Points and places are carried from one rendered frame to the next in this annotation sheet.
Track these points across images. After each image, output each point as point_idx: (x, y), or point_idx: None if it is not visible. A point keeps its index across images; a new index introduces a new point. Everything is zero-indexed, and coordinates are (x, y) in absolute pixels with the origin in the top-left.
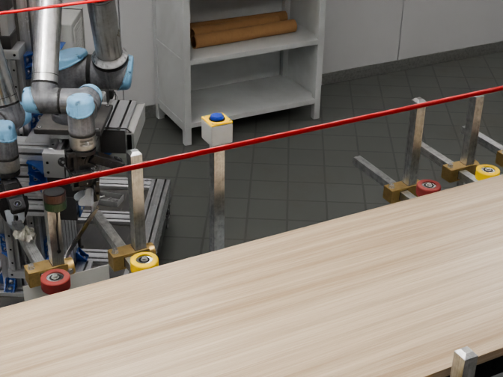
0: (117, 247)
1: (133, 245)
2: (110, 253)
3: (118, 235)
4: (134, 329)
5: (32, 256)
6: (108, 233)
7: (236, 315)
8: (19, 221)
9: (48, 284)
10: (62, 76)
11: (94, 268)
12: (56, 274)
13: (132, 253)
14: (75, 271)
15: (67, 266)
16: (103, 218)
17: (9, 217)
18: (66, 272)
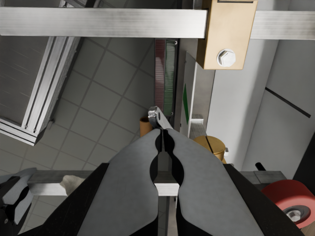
0: (192, 37)
1: (242, 0)
2: (222, 69)
3: (143, 11)
4: None
5: (161, 195)
6: (118, 31)
7: None
8: (31, 186)
9: (304, 226)
10: None
11: (194, 89)
12: (296, 217)
13: (254, 16)
14: (221, 141)
15: (225, 161)
16: (39, 16)
17: (25, 205)
18: (299, 199)
